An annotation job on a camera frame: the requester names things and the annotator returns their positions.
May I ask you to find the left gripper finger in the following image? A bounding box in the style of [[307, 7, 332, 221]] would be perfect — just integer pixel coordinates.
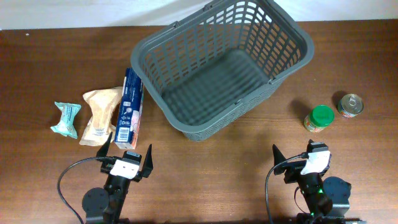
[[96, 133, 113, 157], [141, 144, 154, 178]]

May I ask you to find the green lid jar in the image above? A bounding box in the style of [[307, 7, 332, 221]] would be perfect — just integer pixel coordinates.
[[303, 105, 335, 133]]

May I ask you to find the teal snack packet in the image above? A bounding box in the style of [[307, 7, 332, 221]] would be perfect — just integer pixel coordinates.
[[50, 102, 81, 139]]

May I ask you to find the tan paper pouch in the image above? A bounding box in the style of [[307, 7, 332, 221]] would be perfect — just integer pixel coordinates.
[[79, 86, 123, 146]]

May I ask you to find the blue cardboard box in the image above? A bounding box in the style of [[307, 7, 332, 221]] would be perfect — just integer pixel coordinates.
[[114, 68, 144, 150]]

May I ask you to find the small tin can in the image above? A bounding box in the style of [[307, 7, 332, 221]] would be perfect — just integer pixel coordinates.
[[337, 93, 364, 118]]

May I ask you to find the grey plastic basket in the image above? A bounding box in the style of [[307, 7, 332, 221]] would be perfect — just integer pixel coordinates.
[[131, 0, 315, 141]]

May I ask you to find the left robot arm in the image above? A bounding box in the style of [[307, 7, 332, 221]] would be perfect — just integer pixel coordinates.
[[82, 137, 154, 224]]

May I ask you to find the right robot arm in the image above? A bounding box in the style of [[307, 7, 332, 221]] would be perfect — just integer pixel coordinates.
[[264, 140, 365, 224]]

